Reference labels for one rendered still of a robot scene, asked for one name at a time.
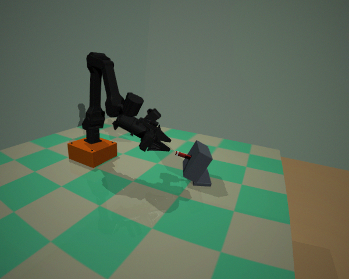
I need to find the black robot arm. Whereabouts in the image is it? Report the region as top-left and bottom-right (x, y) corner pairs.
(82, 52), (161, 144)

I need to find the dark grey sloped panel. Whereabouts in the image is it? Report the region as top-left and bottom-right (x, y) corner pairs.
(183, 140), (212, 187)

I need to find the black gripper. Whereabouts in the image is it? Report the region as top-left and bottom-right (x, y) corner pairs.
(129, 118), (171, 152)

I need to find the red peg with white band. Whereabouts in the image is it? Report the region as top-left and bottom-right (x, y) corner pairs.
(175, 151), (191, 159)

